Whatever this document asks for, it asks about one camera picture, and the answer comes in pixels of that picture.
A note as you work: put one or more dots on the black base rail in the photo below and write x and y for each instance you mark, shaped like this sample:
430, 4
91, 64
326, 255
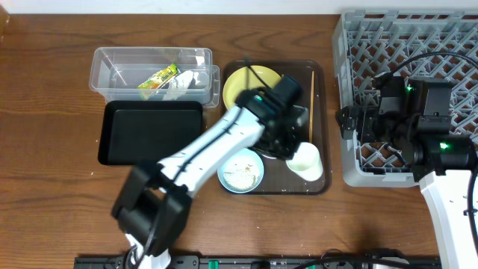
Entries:
195, 262

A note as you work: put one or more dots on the blue bowl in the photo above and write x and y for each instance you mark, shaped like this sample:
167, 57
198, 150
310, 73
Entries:
244, 153

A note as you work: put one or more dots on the grey dishwasher rack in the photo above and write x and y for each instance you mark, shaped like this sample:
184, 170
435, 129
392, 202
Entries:
367, 43

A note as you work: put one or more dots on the dark brown serving tray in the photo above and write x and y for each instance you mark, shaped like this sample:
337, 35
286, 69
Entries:
278, 179

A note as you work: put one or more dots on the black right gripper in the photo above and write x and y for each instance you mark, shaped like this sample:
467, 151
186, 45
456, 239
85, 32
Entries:
351, 122

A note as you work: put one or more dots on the white cup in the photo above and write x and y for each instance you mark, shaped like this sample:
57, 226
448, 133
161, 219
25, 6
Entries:
306, 162

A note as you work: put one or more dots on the white tissue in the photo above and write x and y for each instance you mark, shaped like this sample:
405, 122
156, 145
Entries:
179, 85

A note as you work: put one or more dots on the pink bowl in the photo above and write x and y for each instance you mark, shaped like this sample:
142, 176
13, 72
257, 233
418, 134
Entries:
264, 154

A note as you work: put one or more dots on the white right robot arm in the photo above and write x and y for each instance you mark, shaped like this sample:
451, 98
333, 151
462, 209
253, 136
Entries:
413, 117

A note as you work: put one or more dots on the black waste tray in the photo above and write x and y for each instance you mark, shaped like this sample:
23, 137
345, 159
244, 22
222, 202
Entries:
137, 131

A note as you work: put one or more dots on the green snack wrapper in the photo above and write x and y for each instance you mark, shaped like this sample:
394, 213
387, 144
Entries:
157, 80

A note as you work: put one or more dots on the yellow plate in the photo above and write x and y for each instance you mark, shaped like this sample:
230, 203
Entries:
244, 79

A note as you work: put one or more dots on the rice leftovers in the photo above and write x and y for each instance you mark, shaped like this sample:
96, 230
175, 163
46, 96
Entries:
241, 174

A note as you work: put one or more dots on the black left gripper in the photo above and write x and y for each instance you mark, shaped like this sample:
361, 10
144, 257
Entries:
283, 140

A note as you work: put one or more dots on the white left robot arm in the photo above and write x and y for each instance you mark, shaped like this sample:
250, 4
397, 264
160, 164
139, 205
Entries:
154, 203

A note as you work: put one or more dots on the clear plastic waste bin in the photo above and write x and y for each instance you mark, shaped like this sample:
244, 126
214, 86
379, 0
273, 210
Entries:
116, 72

